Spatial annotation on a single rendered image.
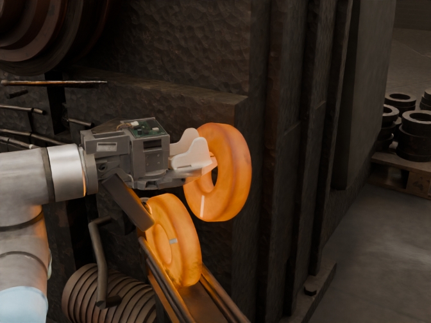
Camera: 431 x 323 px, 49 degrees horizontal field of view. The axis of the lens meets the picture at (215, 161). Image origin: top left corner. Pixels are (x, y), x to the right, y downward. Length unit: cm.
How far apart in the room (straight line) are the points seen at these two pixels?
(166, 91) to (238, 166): 33
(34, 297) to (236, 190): 30
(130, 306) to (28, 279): 38
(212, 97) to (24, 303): 53
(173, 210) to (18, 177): 23
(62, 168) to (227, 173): 23
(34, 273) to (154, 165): 21
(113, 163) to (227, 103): 30
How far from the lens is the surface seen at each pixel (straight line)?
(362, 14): 158
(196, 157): 69
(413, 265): 201
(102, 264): 98
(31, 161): 64
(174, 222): 71
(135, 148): 64
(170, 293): 71
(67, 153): 65
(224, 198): 69
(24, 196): 64
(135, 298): 94
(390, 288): 187
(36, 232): 68
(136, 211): 71
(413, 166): 245
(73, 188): 65
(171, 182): 67
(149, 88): 98
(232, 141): 69
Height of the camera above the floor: 116
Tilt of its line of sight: 26 degrees down
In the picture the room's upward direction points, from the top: straight up
